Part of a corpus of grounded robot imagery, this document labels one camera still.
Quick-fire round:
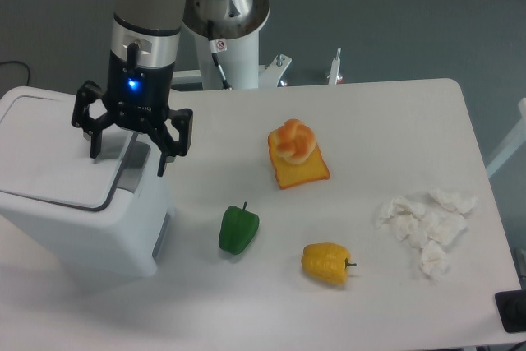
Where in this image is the black floor cable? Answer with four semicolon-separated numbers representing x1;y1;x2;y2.
0;60;32;86

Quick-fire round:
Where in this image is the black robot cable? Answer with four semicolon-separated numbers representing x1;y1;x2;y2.
206;19;233;90

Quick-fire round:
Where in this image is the braided bread roll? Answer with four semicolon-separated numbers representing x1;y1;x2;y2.
270;118;316;165

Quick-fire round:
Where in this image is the yellow bell pepper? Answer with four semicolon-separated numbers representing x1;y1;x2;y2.
301;242;357;285

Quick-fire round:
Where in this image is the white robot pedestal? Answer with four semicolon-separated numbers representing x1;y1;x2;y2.
172;0;292;90

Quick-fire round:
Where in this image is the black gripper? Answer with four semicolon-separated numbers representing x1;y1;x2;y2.
71;53;193;177

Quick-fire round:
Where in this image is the white frame post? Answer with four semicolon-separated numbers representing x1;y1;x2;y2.
486;98;525;178

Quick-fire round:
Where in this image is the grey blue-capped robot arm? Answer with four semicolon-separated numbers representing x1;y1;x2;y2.
72;0;270;165

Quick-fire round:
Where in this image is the white trash can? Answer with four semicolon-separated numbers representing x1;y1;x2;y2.
1;86;175;277

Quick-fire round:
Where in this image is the black device at edge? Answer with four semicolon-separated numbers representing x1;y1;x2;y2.
494;289;526;333

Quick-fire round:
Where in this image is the green bell pepper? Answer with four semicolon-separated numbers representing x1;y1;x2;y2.
218;202;260;256

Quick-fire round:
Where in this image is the toast bread slice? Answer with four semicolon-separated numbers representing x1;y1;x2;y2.
268;130;330;189

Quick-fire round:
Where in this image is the crumpled white tissue paper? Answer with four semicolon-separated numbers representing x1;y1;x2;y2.
375;187;478;283

